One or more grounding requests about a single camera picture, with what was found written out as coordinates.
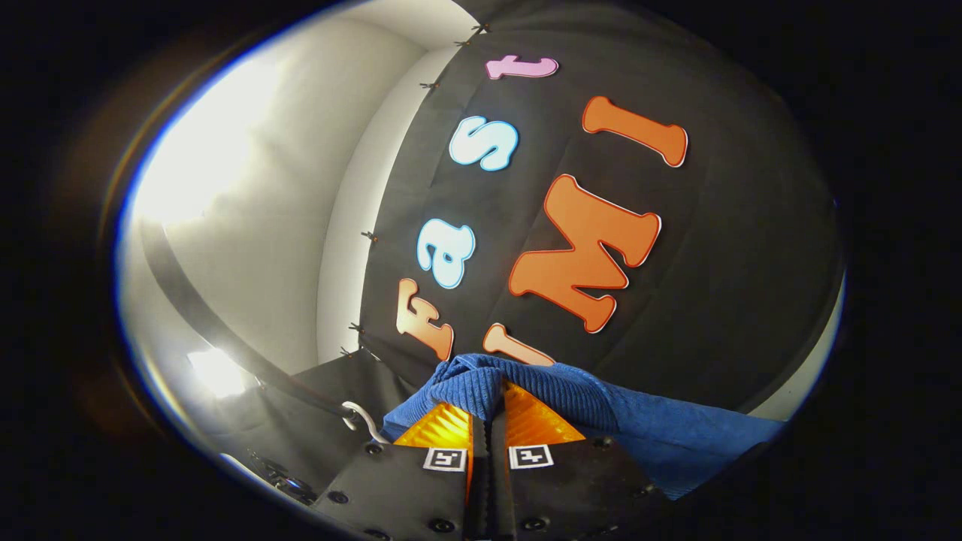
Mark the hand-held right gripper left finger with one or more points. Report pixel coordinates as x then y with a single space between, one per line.
406 496

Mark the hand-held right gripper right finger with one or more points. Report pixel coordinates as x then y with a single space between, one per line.
571 496

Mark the large white clothes hanger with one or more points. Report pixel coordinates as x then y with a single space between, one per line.
373 430

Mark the black clothes rail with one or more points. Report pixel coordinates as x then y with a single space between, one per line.
192 300

